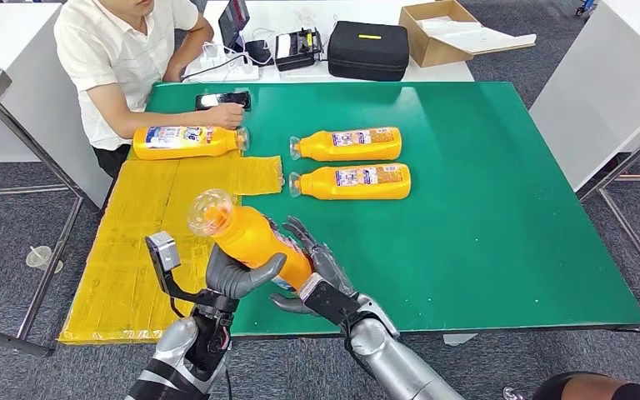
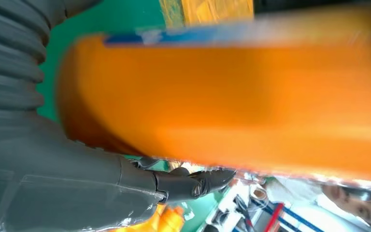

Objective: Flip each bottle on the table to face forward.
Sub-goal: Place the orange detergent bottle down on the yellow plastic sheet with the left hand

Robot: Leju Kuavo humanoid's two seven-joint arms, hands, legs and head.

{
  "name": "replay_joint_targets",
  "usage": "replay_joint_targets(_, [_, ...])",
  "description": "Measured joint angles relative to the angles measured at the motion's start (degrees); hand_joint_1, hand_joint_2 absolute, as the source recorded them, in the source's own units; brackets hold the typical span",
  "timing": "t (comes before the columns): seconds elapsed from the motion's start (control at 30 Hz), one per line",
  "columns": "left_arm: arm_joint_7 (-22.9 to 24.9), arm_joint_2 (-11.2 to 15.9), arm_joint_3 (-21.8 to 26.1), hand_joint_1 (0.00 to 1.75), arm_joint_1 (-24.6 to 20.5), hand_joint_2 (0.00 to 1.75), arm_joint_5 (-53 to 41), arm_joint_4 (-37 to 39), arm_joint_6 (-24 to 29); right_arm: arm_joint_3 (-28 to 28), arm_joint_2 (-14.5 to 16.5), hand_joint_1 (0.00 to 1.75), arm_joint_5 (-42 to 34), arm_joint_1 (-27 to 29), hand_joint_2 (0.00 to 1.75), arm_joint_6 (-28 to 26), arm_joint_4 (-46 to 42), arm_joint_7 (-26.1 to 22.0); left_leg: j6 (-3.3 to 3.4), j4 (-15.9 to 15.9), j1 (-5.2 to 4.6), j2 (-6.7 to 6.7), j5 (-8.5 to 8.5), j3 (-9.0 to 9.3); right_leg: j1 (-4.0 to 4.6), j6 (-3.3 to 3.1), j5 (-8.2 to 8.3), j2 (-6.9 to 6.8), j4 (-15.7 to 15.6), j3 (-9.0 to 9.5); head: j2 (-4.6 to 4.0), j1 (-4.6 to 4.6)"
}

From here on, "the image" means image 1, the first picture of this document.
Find person's right hand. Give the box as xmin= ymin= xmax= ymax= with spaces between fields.
xmin=205 ymin=102 xmax=245 ymax=131

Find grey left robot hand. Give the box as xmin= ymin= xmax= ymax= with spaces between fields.
xmin=205 ymin=242 xmax=288 ymax=302

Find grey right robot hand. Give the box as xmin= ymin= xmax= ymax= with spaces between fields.
xmin=268 ymin=215 xmax=361 ymax=317

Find black smartphone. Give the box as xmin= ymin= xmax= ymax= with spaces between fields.
xmin=195 ymin=91 xmax=253 ymax=112

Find orange detergent bottle clear cap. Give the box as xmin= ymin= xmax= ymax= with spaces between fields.
xmin=187 ymin=187 xmax=316 ymax=293
xmin=288 ymin=162 xmax=413 ymax=202
xmin=132 ymin=125 xmax=250 ymax=162
xmin=289 ymin=127 xmax=403 ymax=163

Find white power strip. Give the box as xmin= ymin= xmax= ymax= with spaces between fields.
xmin=183 ymin=53 xmax=260 ymax=84

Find small black device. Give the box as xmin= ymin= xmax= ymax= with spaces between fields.
xmin=244 ymin=39 xmax=275 ymax=68

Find dark tablet computer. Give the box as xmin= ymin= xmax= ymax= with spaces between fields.
xmin=217 ymin=0 xmax=251 ymax=53

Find black label printer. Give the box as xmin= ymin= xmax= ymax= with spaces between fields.
xmin=273 ymin=28 xmax=325 ymax=73

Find yellow taped cardboard sheet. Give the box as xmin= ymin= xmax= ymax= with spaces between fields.
xmin=57 ymin=142 xmax=285 ymax=346

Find white table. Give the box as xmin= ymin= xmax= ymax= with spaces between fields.
xmin=528 ymin=0 xmax=640 ymax=192
xmin=0 ymin=4 xmax=114 ymax=208
xmin=183 ymin=0 xmax=476 ymax=84

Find person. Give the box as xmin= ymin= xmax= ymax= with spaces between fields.
xmin=52 ymin=0 xmax=246 ymax=179

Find black zip carry case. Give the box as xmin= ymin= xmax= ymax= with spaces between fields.
xmin=327 ymin=21 xmax=411 ymax=83

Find clear plastic cup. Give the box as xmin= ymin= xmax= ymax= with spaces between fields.
xmin=25 ymin=245 xmax=64 ymax=274

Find brown cardboard box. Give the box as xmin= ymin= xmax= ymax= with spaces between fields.
xmin=397 ymin=0 xmax=538 ymax=69

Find white paper sheet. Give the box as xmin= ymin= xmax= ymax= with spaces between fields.
xmin=416 ymin=17 xmax=538 ymax=57

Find person's leg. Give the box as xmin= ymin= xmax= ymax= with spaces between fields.
xmin=532 ymin=371 xmax=640 ymax=400

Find steel table legs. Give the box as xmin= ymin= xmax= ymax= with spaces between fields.
xmin=576 ymin=118 xmax=640 ymax=303

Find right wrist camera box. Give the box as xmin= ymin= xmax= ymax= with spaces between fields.
xmin=297 ymin=272 xmax=361 ymax=327

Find black power cable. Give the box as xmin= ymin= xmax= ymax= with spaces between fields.
xmin=179 ymin=53 xmax=247 ymax=84

